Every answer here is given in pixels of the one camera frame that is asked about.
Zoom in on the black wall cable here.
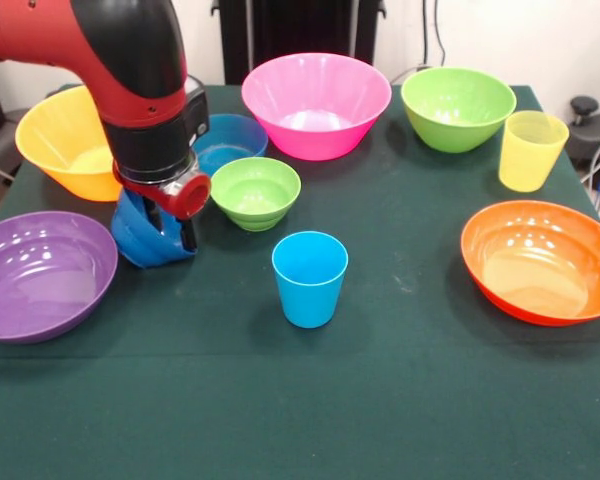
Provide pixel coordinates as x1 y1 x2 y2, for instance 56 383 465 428
415 0 434 76
432 0 448 69

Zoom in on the shallow purple plastic bowl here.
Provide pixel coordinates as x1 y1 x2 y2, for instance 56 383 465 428
0 210 119 345

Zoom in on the small dark blue bowl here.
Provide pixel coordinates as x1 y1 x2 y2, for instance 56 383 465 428
110 188 199 270

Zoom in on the large yellow plastic bowl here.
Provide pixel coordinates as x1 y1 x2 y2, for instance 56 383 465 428
14 84 124 203

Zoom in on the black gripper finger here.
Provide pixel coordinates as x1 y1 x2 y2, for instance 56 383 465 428
179 216 199 253
145 201 164 234

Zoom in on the translucent light blue bowl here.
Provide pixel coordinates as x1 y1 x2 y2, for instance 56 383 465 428
192 113 270 179

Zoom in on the black knob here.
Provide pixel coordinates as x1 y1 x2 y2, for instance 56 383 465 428
569 96 600 126

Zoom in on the translucent yellow plastic cup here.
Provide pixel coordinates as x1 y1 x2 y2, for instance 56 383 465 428
497 110 570 193

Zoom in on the shallow orange plastic bowl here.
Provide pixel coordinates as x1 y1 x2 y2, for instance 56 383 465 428
460 200 600 328

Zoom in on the dark green tablecloth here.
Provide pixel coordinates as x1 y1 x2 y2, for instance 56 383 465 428
0 83 600 480

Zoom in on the large pink plastic bowl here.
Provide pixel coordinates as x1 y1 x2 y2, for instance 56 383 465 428
240 52 393 162

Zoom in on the large green plastic bowl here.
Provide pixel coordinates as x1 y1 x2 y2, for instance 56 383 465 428
400 66 518 154

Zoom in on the light blue plastic cup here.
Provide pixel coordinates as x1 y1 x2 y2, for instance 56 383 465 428
271 230 350 330

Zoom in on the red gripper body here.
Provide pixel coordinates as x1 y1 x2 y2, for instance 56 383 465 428
112 159 213 221

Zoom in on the small green plastic bowl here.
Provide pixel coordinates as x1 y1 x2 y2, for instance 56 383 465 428
209 156 302 233

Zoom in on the black round base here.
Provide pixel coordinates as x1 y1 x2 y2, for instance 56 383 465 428
564 110 600 176

